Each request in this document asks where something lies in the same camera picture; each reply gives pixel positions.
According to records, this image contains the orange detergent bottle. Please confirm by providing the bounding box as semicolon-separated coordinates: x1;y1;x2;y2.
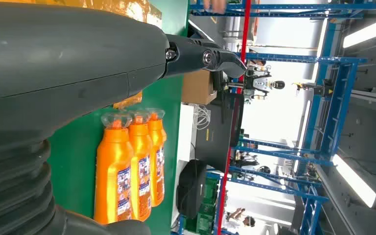
128;109;154;222
93;112;135;225
146;108;167;208

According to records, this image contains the brown cardboard box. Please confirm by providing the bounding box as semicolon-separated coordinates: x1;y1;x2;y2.
181;70;218;106

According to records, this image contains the white table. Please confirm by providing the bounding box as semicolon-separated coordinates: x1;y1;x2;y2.
171;103;197;229

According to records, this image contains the seated person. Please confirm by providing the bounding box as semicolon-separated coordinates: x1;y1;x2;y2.
203;0;227;14

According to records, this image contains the dark grey flat case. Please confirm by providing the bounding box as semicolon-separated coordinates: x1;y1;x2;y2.
195;94;244;173

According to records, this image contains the black carrying case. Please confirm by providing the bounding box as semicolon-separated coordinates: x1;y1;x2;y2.
176;159;209;220

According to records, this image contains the red pole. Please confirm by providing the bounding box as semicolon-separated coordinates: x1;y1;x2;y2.
216;0;252;235

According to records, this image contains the background humanoid robot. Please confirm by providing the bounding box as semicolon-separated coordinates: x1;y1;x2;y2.
243;66;286;99

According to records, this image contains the green plastic crate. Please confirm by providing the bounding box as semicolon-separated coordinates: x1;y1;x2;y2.
185;176;220;235

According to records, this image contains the blue steel rack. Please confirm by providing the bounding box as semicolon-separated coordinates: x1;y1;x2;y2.
178;136;329;235

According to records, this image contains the ceiling light strip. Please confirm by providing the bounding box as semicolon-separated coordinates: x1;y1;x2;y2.
331;153;376;209
342;12;376;49

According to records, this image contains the white coiled cable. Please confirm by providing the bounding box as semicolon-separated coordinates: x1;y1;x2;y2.
192;104;212;130

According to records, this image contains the tall blue steel frame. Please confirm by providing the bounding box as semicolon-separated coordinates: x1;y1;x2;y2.
235;51;369;166

